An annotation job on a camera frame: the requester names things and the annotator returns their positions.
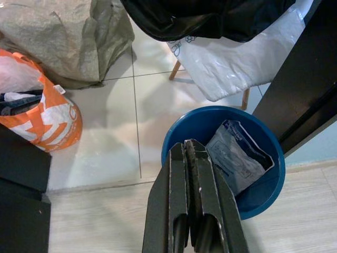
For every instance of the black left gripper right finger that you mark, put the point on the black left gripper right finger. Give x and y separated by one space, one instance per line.
216 208

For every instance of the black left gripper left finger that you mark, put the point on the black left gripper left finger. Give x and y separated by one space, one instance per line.
166 200

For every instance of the white printed packet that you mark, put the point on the white printed packet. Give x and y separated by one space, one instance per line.
237 158

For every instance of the blue round waste bin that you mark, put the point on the blue round waste bin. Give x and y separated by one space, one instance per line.
273 189

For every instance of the chair with wooden legs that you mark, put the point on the chair with wooden legs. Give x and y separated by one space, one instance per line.
175 71

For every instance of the orange white shopping bag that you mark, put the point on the orange white shopping bag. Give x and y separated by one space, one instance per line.
52 126

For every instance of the white plastic flower print bag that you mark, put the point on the white plastic flower print bag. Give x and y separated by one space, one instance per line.
231 68

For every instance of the black cabinet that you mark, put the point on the black cabinet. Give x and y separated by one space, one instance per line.
21 184

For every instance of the black bundled item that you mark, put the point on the black bundled item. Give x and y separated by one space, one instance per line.
18 105

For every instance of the large black fabric bag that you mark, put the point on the large black fabric bag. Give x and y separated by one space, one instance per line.
210 18

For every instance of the grey beige woven sack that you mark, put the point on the grey beige woven sack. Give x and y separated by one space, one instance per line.
58 39

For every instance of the translucent white plastic bag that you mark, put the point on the translucent white plastic bag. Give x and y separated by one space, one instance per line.
15 73

